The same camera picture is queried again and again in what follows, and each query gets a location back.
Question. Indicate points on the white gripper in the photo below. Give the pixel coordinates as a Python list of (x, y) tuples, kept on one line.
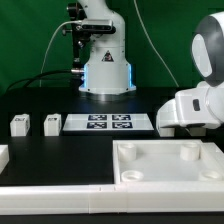
[(186, 108)]

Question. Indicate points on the white square tabletop part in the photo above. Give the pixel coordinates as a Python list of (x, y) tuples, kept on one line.
[(166, 161)]

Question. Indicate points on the white plate with AprilTags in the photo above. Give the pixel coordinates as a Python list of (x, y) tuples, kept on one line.
[(108, 122)]

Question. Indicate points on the white L-shaped obstacle fence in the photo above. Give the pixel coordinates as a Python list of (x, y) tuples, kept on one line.
[(124, 198)]

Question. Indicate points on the white part at left edge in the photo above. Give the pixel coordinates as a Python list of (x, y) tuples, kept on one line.
[(4, 157)]

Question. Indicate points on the silver camera on base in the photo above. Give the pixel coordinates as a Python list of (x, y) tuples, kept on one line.
[(97, 26)]

